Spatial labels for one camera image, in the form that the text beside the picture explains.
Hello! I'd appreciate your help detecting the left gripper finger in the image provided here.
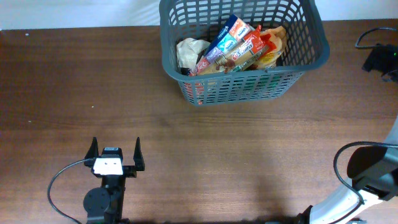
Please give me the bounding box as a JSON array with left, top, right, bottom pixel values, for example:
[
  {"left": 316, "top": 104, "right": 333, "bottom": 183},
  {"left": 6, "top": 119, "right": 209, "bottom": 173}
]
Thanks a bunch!
[
  {"left": 84, "top": 137, "right": 99, "bottom": 167},
  {"left": 133, "top": 137, "right": 145, "bottom": 172}
]

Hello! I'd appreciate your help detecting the orange coffee sachet bag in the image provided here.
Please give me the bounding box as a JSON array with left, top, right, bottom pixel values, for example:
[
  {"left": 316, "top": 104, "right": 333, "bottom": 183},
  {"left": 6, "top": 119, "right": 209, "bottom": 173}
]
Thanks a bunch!
[{"left": 250, "top": 26, "right": 287, "bottom": 70}]

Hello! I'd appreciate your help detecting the green bottle with label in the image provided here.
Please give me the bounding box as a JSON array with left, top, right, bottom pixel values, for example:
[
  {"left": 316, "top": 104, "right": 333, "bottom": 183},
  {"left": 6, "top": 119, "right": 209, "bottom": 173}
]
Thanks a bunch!
[{"left": 262, "top": 75, "right": 280, "bottom": 94}]

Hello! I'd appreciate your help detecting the orange spaghetti pack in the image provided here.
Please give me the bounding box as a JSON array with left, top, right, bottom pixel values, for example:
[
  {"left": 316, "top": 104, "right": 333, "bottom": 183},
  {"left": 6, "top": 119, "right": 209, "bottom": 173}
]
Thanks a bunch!
[{"left": 186, "top": 24, "right": 270, "bottom": 105}]

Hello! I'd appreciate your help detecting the tissue multipack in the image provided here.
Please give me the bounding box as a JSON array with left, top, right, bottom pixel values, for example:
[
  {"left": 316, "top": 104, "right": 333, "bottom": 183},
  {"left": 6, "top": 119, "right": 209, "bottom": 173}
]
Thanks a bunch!
[{"left": 188, "top": 14, "right": 254, "bottom": 76}]

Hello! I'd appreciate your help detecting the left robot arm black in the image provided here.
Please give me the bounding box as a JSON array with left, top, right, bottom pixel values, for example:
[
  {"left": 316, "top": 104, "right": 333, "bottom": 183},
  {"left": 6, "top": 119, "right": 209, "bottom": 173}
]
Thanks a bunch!
[{"left": 83, "top": 138, "right": 145, "bottom": 224}]

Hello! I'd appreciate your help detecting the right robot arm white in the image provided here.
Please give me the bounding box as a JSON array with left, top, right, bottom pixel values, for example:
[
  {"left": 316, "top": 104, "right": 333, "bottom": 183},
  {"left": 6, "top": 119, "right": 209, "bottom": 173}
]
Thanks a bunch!
[{"left": 294, "top": 123, "right": 397, "bottom": 223}]

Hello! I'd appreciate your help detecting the grey plastic basket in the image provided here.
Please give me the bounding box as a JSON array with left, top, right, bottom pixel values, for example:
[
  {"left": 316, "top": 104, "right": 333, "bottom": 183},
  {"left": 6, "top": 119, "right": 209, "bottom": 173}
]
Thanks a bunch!
[{"left": 159, "top": 0, "right": 330, "bottom": 106}]

